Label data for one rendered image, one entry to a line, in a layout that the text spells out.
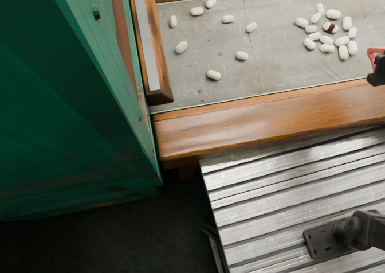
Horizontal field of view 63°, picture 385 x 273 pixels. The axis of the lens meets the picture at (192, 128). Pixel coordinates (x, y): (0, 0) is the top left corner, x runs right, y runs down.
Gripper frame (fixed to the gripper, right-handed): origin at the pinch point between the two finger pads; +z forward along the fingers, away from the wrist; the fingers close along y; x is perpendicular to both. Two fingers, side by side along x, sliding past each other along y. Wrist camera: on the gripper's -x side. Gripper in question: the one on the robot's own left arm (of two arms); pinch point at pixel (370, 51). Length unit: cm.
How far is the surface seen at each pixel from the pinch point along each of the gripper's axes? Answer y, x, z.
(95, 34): 50, -25, -42
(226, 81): 30.3, 6.8, 10.0
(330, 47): 2.4, 2.9, 11.6
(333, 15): -1.3, -2.8, 18.6
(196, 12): 34.2, -7.0, 23.9
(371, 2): -14.6, -3.5, 22.3
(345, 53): -0.8, 4.4, 9.7
